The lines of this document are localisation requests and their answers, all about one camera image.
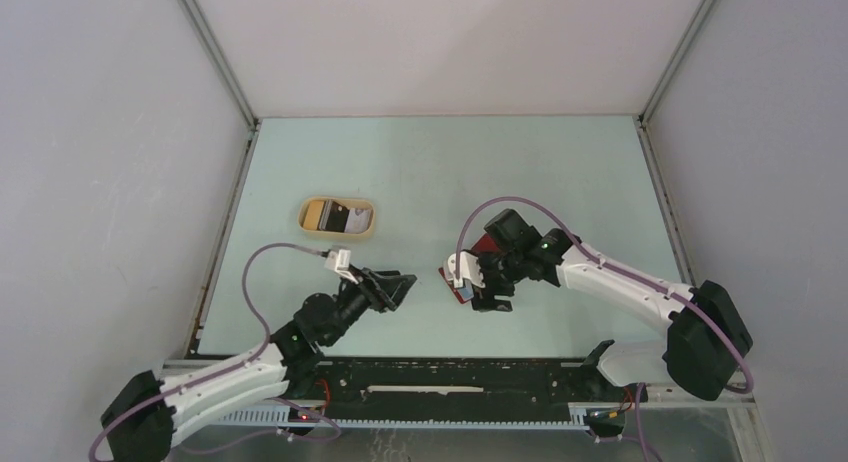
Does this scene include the controller board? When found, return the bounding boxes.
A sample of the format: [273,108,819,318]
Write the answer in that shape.
[584,410,626,426]
[288,409,323,424]

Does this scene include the white cable duct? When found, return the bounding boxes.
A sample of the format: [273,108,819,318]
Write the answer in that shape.
[212,404,589,431]

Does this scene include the red leather card holder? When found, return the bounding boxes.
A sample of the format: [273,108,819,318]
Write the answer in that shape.
[438,235,501,304]

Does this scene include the black credit card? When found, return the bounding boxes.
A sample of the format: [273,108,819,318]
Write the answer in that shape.
[320,200,349,233]

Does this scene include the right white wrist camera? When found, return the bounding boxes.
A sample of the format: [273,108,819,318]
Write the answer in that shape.
[449,251,485,289]

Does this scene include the left controller board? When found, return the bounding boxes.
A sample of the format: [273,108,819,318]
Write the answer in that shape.
[288,409,323,424]

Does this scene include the right controller board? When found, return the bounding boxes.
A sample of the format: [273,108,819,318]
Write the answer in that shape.
[584,410,626,426]

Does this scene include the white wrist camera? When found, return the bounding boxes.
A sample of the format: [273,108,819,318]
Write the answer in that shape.
[449,251,485,289]
[324,247,360,284]

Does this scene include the white grey credit card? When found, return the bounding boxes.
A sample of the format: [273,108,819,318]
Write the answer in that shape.
[344,208,373,234]

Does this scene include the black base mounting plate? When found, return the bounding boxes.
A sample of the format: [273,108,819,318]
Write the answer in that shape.
[288,357,628,422]

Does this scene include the aluminium frame rail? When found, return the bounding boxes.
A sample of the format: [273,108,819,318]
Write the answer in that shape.
[153,359,760,411]

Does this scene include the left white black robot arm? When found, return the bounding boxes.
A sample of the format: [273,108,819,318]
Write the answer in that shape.
[100,268,417,461]

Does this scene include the beige oval tray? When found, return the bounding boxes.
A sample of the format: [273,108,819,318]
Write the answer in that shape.
[297,196,376,241]

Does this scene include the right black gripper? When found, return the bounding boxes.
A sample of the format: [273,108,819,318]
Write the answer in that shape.
[470,249,525,314]

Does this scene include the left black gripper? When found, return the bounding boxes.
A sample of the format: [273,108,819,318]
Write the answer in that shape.
[323,264,415,346]

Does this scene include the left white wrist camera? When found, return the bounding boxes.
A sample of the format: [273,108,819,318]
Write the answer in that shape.
[324,247,360,284]

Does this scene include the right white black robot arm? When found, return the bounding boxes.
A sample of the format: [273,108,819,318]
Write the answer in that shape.
[441,209,753,401]

